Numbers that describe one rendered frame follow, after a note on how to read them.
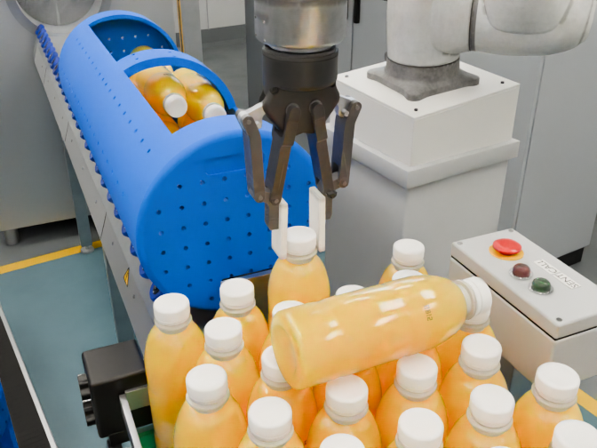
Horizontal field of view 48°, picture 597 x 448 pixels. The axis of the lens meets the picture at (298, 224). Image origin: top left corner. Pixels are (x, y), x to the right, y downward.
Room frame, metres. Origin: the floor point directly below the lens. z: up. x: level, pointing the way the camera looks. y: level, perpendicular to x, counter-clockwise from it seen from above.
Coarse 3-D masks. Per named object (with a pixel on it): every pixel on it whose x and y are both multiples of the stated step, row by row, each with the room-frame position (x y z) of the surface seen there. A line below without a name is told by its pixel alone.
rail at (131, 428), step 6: (120, 396) 0.62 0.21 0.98; (120, 402) 0.61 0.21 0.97; (126, 402) 0.61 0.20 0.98; (126, 408) 0.60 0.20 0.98; (126, 414) 0.59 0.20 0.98; (126, 420) 0.58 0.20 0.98; (132, 420) 0.58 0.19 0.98; (126, 426) 0.58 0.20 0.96; (132, 426) 0.57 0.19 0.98; (132, 432) 0.56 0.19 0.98; (132, 438) 0.55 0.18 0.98; (138, 438) 0.55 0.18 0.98; (132, 444) 0.55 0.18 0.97; (138, 444) 0.54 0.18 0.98
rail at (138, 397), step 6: (126, 390) 0.63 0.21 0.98; (132, 390) 0.63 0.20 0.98; (138, 390) 0.63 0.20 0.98; (144, 390) 0.63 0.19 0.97; (126, 396) 0.62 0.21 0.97; (132, 396) 0.63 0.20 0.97; (138, 396) 0.63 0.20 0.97; (144, 396) 0.63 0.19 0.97; (132, 402) 0.63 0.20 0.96; (138, 402) 0.63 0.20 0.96; (144, 402) 0.63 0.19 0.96; (132, 408) 0.62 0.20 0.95; (138, 408) 0.63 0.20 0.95
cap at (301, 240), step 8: (288, 232) 0.67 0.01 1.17; (296, 232) 0.67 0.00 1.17; (304, 232) 0.67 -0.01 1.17; (312, 232) 0.67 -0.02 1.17; (288, 240) 0.65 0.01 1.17; (296, 240) 0.65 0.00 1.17; (304, 240) 0.65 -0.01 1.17; (312, 240) 0.66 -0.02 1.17; (288, 248) 0.65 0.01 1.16; (296, 248) 0.65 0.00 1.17; (304, 248) 0.65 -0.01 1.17; (312, 248) 0.66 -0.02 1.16
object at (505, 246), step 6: (498, 240) 0.76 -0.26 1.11; (504, 240) 0.76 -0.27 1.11; (510, 240) 0.76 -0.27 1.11; (498, 246) 0.75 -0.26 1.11; (504, 246) 0.75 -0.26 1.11; (510, 246) 0.75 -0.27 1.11; (516, 246) 0.75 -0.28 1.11; (504, 252) 0.74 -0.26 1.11; (510, 252) 0.74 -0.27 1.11; (516, 252) 0.74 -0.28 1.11
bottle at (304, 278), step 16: (288, 256) 0.65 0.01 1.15; (304, 256) 0.65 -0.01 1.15; (272, 272) 0.66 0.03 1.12; (288, 272) 0.65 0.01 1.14; (304, 272) 0.64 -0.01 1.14; (320, 272) 0.65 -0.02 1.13; (272, 288) 0.65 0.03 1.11; (288, 288) 0.64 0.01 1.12; (304, 288) 0.64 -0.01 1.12; (320, 288) 0.65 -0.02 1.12; (272, 304) 0.65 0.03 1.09
